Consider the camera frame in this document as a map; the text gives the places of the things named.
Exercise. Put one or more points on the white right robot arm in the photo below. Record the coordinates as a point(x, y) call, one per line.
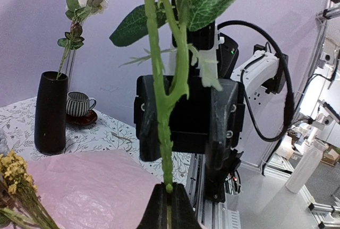
point(267, 68)

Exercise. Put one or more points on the red round saucer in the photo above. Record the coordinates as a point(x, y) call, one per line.
point(90, 118)

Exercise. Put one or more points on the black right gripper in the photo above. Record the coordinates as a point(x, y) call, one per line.
point(210, 119)

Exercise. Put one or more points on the tall black vase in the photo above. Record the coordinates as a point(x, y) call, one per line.
point(50, 115)

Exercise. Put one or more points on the white rose stem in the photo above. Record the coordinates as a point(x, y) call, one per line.
point(77, 11)

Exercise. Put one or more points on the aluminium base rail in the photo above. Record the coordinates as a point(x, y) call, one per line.
point(209, 213)

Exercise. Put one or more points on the yellow small flower sprig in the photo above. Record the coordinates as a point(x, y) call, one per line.
point(20, 203)

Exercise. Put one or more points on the striped ceramic cup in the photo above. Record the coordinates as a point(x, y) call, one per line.
point(79, 104)

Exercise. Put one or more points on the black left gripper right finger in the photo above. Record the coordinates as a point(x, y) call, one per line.
point(182, 214)

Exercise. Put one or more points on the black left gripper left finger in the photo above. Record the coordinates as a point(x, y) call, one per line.
point(155, 214)

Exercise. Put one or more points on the pink wrapping paper sheet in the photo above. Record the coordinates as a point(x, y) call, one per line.
point(99, 189)

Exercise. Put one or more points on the flower bouquet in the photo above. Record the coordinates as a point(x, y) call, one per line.
point(4, 149)

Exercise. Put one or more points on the white bottle in background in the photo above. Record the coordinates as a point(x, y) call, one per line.
point(307, 165)

